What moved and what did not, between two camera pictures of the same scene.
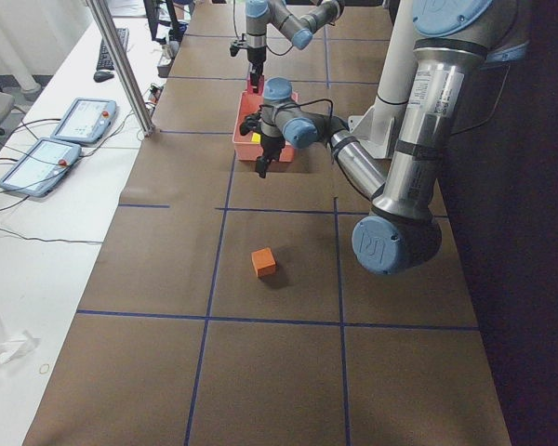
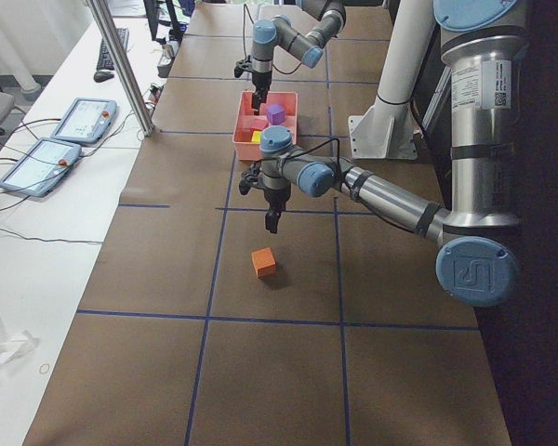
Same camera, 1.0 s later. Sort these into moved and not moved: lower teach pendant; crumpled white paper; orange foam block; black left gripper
Moved: black left gripper
Not moved: orange foam block; lower teach pendant; crumpled white paper
